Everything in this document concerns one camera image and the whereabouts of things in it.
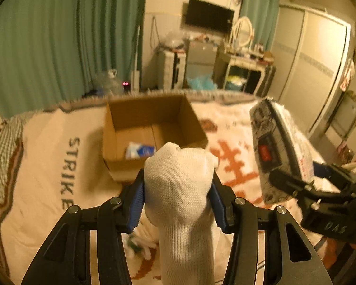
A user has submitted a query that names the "white sock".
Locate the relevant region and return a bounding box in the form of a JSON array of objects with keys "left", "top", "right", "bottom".
[{"left": 144, "top": 142, "right": 220, "bottom": 285}]

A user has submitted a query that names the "blue white packet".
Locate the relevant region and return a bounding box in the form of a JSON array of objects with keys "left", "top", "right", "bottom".
[{"left": 125, "top": 142, "right": 156, "bottom": 159}]

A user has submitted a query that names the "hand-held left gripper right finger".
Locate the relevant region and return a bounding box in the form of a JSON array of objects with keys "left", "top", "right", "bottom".
[{"left": 208, "top": 171, "right": 334, "bottom": 285}]

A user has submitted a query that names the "printed cream blanket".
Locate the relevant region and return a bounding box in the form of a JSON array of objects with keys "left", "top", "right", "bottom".
[{"left": 0, "top": 91, "right": 345, "bottom": 285}]

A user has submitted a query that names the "green checked bed sheet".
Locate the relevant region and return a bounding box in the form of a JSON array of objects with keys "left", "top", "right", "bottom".
[{"left": 0, "top": 113, "right": 28, "bottom": 245}]

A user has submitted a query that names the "wall television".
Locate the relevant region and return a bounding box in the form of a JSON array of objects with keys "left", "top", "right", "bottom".
[{"left": 185, "top": 0, "right": 235, "bottom": 34}]

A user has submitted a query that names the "grey small refrigerator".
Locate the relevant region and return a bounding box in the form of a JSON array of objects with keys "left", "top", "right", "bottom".
[{"left": 185, "top": 40, "right": 219, "bottom": 89}]

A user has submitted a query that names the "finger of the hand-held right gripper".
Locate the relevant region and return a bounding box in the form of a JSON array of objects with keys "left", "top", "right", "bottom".
[
  {"left": 312, "top": 161, "right": 355, "bottom": 186},
  {"left": 268, "top": 169, "right": 316, "bottom": 202}
]

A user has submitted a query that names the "clear water jug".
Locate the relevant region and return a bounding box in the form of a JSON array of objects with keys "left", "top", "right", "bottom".
[{"left": 94, "top": 69, "right": 124, "bottom": 96}]

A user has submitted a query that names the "blue plastic bag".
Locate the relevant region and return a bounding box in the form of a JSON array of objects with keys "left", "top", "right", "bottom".
[{"left": 186, "top": 73, "right": 219, "bottom": 90}]

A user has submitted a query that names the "wide green curtain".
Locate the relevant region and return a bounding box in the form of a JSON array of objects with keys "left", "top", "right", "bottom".
[{"left": 0, "top": 0, "right": 149, "bottom": 120}]

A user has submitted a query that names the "white green cloth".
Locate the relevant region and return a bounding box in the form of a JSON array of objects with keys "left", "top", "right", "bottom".
[{"left": 127, "top": 224, "right": 160, "bottom": 260}]

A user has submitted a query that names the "cardboard box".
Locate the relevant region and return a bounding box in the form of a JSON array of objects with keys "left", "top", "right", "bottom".
[{"left": 102, "top": 94, "right": 209, "bottom": 183}]

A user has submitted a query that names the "red hanging decoration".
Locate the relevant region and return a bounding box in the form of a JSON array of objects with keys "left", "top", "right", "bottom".
[{"left": 341, "top": 59, "right": 356, "bottom": 92}]

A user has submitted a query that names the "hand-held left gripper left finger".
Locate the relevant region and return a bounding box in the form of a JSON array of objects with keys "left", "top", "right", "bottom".
[{"left": 21, "top": 169, "right": 146, "bottom": 285}]

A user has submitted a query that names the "narrow green curtain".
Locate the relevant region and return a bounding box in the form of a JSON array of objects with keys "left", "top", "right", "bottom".
[{"left": 240, "top": 0, "right": 283, "bottom": 52}]

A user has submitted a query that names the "clear plastic bag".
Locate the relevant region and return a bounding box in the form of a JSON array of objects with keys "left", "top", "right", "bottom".
[{"left": 159, "top": 30, "right": 187, "bottom": 51}]

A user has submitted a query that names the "printed plastic snack packet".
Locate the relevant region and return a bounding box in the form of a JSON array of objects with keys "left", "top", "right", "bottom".
[{"left": 249, "top": 98, "right": 315, "bottom": 205}]

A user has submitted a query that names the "white sliding wardrobe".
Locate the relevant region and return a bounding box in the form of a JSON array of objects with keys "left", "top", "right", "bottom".
[{"left": 271, "top": 4, "right": 356, "bottom": 138}]

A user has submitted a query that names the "round vanity mirror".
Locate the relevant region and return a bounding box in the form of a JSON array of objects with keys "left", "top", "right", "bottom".
[{"left": 231, "top": 16, "right": 253, "bottom": 48}]

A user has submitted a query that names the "white washing machine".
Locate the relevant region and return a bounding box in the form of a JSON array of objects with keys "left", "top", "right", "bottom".
[{"left": 157, "top": 49, "right": 187, "bottom": 90}]

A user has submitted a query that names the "white dressing table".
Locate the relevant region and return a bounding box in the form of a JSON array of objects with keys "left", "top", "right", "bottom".
[{"left": 222, "top": 47, "right": 277, "bottom": 96}]

